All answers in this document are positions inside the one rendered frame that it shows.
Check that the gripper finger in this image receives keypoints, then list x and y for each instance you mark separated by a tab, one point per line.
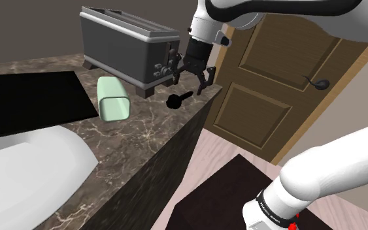
206	82
177	75

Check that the grey toaster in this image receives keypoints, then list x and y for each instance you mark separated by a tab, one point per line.
120	51

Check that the brown panelled door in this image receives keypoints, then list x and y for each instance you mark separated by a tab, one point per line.
253	118

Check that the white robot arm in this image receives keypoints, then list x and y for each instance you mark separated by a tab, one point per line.
330	165

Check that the white sink basin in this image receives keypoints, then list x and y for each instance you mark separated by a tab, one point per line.
24	178

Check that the black measuring scoop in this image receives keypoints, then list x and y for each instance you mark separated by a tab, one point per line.
173	102

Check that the mint green rectangular cup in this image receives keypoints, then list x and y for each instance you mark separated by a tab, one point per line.
112	95

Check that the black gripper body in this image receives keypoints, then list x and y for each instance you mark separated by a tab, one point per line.
197	55

